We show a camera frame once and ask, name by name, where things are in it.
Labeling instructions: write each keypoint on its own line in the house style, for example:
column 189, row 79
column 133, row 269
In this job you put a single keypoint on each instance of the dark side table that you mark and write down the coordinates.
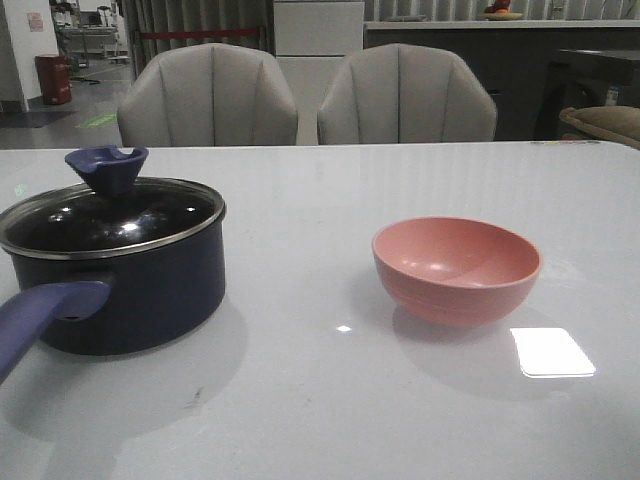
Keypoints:
column 586, row 78

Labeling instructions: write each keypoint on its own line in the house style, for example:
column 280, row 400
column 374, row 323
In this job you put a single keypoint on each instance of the glass lid with blue knob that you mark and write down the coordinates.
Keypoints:
column 114, row 211

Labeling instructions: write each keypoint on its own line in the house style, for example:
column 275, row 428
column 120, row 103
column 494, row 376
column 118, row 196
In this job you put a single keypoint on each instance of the red trash bin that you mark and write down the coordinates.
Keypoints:
column 53, row 79

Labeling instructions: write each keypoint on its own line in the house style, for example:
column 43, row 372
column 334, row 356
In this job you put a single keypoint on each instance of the pink bowl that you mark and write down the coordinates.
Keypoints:
column 455, row 271

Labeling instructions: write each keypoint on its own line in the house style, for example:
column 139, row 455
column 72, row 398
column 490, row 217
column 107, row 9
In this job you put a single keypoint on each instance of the tan cushion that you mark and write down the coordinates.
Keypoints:
column 617, row 124

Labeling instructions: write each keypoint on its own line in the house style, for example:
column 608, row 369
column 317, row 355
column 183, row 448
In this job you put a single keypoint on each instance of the beige upholstered chair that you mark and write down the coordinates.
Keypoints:
column 400, row 93
column 212, row 94

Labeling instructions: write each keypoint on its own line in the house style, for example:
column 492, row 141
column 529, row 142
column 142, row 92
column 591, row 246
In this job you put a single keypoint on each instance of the white drawer cabinet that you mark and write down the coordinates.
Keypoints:
column 311, row 37

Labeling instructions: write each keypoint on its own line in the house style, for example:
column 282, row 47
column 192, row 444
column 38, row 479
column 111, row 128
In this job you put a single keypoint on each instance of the left beige upholstered chair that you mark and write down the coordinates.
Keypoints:
column 212, row 94

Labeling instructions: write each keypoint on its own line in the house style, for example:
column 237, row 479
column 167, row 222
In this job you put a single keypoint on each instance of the dark blue saucepan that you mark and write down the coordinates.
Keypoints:
column 116, row 305

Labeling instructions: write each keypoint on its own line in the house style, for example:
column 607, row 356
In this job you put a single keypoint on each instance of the right beige upholstered chair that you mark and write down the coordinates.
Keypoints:
column 400, row 93

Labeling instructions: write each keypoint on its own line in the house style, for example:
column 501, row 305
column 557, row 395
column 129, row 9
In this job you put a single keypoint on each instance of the fruit plate on counter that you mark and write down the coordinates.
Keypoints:
column 500, row 10

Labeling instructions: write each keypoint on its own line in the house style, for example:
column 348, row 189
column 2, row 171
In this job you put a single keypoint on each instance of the dark floor mat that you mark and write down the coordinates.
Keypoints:
column 31, row 119

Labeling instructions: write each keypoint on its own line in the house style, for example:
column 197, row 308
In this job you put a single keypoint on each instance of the dark counter with white top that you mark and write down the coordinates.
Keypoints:
column 510, row 58

